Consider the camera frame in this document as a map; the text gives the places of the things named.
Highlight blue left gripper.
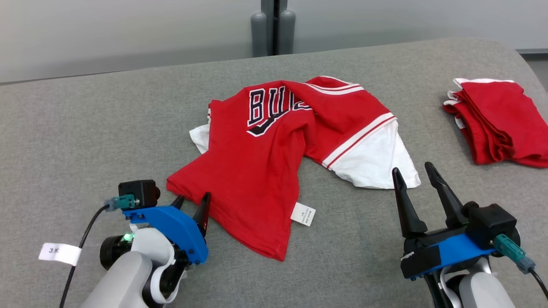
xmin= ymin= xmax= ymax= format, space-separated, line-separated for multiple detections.
xmin=122 ymin=192 xmax=212 ymax=265

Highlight grey partition post, twin feet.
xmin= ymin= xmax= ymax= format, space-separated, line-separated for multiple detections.
xmin=250 ymin=0 xmax=297 ymax=58

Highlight red shorts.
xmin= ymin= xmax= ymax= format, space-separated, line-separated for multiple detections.
xmin=443 ymin=77 xmax=548 ymax=169

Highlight left camera cable, teal plug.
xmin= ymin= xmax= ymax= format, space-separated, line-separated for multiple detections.
xmin=59 ymin=194 xmax=136 ymax=308

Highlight white paper cable tag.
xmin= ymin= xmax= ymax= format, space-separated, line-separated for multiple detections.
xmin=38 ymin=242 xmax=82 ymax=267

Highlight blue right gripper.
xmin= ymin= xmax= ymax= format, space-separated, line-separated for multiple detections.
xmin=391 ymin=161 xmax=497 ymax=281

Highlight camera cable, teal plug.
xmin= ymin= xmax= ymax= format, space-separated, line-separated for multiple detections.
xmin=492 ymin=234 xmax=548 ymax=301
xmin=59 ymin=194 xmax=136 ymax=308

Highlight red basketball jersey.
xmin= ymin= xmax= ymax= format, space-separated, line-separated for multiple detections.
xmin=166 ymin=75 xmax=422 ymax=262

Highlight right camera cable, teal plug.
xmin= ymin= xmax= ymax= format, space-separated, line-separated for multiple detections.
xmin=492 ymin=234 xmax=548 ymax=301

